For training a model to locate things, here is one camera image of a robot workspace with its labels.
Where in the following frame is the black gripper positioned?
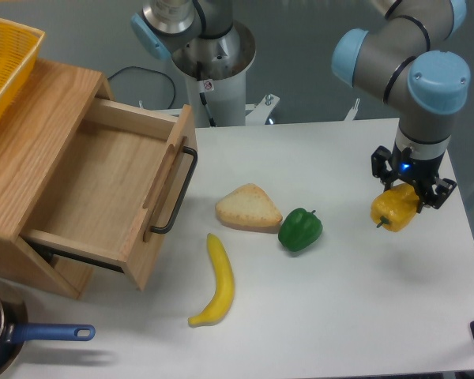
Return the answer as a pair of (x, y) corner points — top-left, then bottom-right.
(371, 144), (457, 213)

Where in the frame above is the yellow bell pepper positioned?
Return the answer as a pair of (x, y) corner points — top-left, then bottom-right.
(371, 183), (419, 232)

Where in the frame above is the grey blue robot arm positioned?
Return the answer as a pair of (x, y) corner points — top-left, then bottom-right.
(130, 1), (471, 208)

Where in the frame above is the green bell pepper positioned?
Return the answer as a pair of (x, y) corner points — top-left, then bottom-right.
(278, 208), (323, 253)

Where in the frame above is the open wooden top drawer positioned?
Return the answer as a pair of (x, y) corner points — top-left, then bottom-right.
(21, 99), (197, 289)

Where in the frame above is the wooden drawer cabinet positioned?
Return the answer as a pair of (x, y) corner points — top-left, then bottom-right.
(0, 59), (113, 298)

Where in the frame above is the toast bread slice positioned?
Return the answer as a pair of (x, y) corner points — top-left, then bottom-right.
(215, 183), (283, 234)

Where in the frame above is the yellow banana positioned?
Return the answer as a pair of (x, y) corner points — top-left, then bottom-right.
(188, 233), (235, 328)

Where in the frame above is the yellow plastic basket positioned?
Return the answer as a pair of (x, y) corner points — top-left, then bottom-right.
(0, 18), (45, 119)

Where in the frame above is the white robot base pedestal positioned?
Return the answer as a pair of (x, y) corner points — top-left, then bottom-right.
(172, 21), (280, 128)

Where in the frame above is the black drawer handle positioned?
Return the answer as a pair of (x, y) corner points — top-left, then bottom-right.
(149, 146), (199, 235)

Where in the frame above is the black cable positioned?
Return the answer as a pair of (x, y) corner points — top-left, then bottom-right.
(107, 66), (177, 110)

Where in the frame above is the blue handled frying pan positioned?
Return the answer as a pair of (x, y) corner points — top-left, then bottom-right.
(0, 299), (96, 369)

